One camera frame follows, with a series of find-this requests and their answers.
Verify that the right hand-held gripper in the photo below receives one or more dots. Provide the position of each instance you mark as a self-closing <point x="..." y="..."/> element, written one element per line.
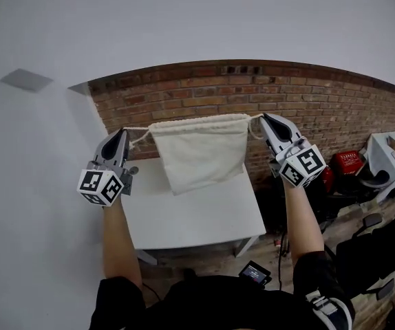
<point x="300" y="170"/>

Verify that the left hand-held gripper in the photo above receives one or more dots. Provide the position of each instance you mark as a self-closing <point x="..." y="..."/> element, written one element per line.
<point x="96" y="186"/>

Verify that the person's left forearm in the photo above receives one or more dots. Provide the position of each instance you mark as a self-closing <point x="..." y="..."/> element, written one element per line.
<point x="120" y="242"/>

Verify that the person's right forearm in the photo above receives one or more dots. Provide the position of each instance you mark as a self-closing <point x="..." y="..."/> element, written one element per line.
<point x="302" y="225"/>

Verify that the red canister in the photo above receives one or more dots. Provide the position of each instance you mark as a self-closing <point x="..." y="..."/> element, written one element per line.
<point x="327" y="181"/>

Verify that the red box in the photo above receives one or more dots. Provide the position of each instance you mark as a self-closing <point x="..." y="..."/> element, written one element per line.
<point x="347" y="162"/>

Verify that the white table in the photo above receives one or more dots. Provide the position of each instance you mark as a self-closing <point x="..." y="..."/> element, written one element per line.
<point x="197" y="218"/>

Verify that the white cabinet box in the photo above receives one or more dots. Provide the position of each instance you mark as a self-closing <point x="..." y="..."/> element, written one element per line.
<point x="386" y="163"/>

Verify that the black handheld screen device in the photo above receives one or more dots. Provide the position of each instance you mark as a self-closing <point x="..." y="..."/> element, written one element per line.
<point x="254" y="274"/>

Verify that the black office chair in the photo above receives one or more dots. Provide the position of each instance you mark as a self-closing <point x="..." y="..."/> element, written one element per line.
<point x="380" y="253"/>

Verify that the person's black shirt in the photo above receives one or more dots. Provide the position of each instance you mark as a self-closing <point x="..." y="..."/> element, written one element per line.
<point x="218" y="304"/>

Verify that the person's grey sneaker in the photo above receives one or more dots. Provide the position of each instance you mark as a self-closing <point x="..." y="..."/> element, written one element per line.
<point x="333" y="313"/>

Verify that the grey wall plate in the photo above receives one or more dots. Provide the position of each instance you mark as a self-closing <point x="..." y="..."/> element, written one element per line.
<point x="26" y="80"/>

